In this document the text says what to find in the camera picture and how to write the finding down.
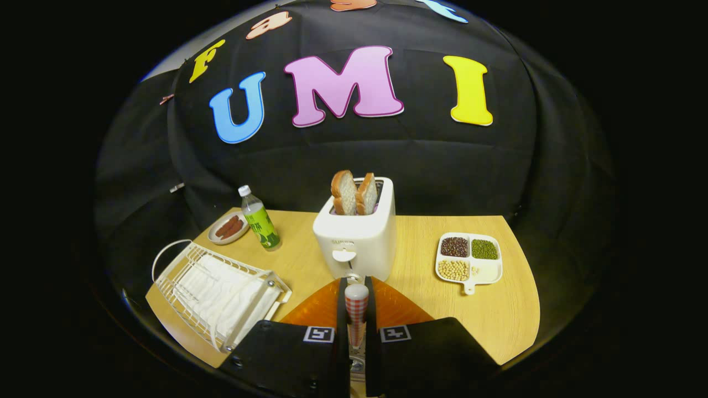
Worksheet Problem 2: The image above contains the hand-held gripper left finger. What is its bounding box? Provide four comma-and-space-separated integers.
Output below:
218, 278, 352, 398

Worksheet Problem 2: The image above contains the white drip tray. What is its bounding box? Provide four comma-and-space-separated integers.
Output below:
173, 254, 280, 341

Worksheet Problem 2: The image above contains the white divided bean dish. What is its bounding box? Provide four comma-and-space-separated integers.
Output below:
435, 232, 504, 296

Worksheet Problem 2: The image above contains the white toaster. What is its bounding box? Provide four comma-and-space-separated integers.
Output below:
313, 177, 398, 283

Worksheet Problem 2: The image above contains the small beige meat plate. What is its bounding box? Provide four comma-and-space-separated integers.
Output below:
207, 212, 250, 246

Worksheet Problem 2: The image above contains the checkered handle spoon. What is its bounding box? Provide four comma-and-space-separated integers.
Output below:
345, 284, 370, 387

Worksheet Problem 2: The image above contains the white wire dish rack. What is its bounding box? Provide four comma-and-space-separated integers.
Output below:
152, 239, 293, 354

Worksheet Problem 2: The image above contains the green label drink bottle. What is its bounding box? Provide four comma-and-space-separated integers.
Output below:
238, 185, 283, 252

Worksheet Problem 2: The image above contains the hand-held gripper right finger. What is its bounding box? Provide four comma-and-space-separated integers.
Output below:
362, 276, 502, 398

